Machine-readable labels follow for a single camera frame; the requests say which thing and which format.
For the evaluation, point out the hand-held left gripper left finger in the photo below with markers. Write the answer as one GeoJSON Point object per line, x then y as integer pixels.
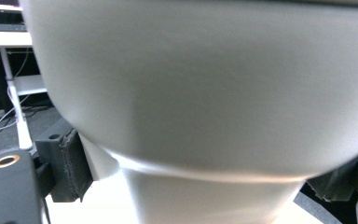
{"type": "Point", "coordinates": [65, 161]}

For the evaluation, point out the white ceramic bowl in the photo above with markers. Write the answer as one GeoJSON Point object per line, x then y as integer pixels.
{"type": "Point", "coordinates": [205, 102]}

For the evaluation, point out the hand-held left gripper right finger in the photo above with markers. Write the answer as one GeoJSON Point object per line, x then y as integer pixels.
{"type": "Point", "coordinates": [335, 183]}

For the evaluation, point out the white shelf board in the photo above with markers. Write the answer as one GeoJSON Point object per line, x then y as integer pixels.
{"type": "Point", "coordinates": [29, 84]}

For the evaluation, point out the white desk with metal leg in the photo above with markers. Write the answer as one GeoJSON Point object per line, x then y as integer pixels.
{"type": "Point", "coordinates": [6, 39]}

